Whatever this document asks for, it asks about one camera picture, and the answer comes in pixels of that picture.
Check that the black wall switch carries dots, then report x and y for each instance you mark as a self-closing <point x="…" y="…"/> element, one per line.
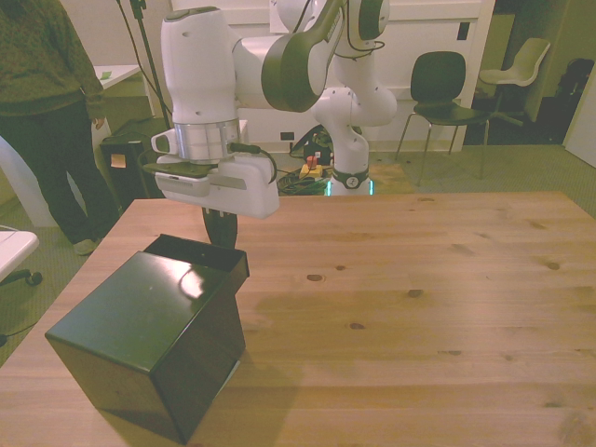
<point x="463" y="31"/>

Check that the tall black tripod stand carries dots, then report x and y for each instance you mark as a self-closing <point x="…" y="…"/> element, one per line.
<point x="149" y="56"/>

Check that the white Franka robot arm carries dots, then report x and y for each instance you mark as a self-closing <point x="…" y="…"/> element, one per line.
<point x="200" y="70"/>

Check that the person in dark clothes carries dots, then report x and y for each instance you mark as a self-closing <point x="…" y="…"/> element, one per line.
<point x="42" y="93"/>

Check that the silver wrist camera bar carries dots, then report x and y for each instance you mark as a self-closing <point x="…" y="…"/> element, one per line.
<point x="184" y="185"/>

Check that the black metal drawer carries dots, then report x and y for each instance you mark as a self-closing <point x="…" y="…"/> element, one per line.
<point x="205" y="261"/>

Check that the green paper note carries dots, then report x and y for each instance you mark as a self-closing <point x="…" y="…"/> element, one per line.
<point x="106" y="74"/>

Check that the black control box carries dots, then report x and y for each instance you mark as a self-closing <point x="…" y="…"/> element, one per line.
<point x="312" y="144"/>

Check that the black metal drawer cabinet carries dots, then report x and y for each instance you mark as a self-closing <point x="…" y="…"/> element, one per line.
<point x="139" y="326"/>

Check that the white office chair with casters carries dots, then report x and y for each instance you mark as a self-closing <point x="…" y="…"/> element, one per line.
<point x="16" y="244"/>

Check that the orange sticky note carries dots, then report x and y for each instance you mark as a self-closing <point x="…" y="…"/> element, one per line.
<point x="117" y="161"/>

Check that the black shell chair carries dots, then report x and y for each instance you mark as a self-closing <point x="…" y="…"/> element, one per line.
<point x="437" y="79"/>

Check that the white shell chair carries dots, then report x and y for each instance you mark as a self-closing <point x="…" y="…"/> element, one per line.
<point x="517" y="67"/>

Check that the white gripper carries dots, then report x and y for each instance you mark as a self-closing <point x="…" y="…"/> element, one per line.
<point x="247" y="191"/>

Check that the yellow red emergency stop button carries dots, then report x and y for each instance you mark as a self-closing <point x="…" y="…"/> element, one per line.
<point x="312" y="168"/>

